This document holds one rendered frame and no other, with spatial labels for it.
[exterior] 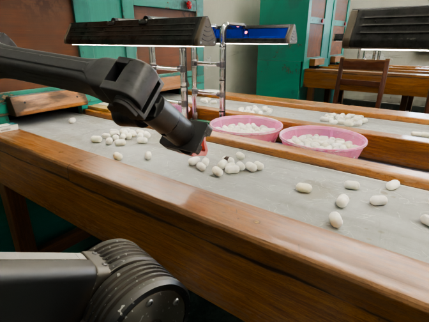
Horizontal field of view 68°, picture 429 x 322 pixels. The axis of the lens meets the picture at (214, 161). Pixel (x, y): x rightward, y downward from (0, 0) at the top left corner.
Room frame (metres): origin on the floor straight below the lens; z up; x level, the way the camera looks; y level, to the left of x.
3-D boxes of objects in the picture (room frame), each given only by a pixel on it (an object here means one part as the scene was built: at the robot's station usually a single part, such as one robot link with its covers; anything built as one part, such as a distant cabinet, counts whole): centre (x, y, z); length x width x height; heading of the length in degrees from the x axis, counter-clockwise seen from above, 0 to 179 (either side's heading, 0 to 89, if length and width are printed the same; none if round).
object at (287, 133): (0.97, -0.34, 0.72); 0.27 x 0.27 x 0.10
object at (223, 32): (1.45, -0.02, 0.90); 0.20 x 0.19 x 0.45; 54
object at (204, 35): (1.07, 0.27, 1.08); 0.62 x 0.08 x 0.07; 54
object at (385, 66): (2.76, -1.17, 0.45); 0.44 x 0.43 x 0.91; 48
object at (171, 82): (1.83, 0.26, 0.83); 0.30 x 0.06 x 0.07; 144
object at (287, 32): (1.52, -0.06, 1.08); 0.62 x 0.08 x 0.07; 54
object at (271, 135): (1.14, -0.12, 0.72); 0.27 x 0.27 x 0.10
